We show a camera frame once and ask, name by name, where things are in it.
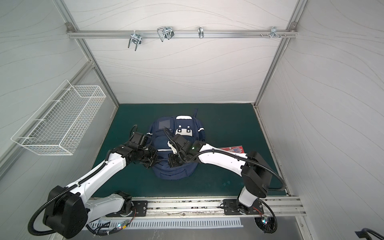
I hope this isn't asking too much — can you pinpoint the white wire basket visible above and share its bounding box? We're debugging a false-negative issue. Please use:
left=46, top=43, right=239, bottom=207
left=11, top=80, right=106, bottom=156

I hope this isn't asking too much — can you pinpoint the aluminium crossbar rail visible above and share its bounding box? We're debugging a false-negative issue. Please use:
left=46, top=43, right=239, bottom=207
left=67, top=29, right=298, bottom=39

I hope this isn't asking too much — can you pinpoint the black cable bottom right corner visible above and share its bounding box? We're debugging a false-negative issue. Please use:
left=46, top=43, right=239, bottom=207
left=354, top=227, right=384, bottom=240

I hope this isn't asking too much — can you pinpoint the white slotted cable duct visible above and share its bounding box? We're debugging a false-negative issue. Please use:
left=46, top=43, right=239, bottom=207
left=89, top=218, right=244, bottom=231

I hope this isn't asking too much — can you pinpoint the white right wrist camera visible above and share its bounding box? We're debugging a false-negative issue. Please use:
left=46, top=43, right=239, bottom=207
left=167, top=141, right=178, bottom=154

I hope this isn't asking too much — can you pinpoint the metal ring clamp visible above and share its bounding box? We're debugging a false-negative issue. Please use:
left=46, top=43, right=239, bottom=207
left=198, top=27, right=204, bottom=39

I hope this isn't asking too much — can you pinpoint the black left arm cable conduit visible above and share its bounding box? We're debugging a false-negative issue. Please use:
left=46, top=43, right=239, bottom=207
left=27, top=161, right=109, bottom=236

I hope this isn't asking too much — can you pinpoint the metal u-bolt clamp middle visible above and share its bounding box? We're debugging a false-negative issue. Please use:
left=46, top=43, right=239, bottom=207
left=157, top=26, right=175, bottom=42

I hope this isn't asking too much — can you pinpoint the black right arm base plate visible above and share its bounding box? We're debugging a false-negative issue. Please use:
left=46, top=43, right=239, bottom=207
left=219, top=199, right=264, bottom=216

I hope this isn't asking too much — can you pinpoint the navy blue student backpack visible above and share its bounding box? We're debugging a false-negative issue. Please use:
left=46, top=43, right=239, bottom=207
left=148, top=109, right=206, bottom=181

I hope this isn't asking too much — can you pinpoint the metal bracket clamp right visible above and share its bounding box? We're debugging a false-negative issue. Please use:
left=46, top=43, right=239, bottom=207
left=260, top=27, right=286, bottom=39

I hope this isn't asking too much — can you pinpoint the metal u-bolt clamp left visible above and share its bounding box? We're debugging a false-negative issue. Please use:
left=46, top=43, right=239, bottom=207
left=128, top=31, right=142, bottom=51

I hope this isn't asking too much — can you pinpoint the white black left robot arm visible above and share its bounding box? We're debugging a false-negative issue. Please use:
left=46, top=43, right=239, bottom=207
left=42, top=132, right=157, bottom=239

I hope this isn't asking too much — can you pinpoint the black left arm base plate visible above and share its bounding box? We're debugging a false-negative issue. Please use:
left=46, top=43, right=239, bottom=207
left=106, top=200, right=148, bottom=218

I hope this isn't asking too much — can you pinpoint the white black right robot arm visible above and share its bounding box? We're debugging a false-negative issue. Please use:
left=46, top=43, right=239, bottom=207
left=168, top=135, right=273, bottom=215

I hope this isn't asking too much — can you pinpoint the metal u-bolt clamp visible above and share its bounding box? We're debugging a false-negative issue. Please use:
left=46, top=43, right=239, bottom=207
left=128, top=31, right=142, bottom=51
left=157, top=26, right=175, bottom=42

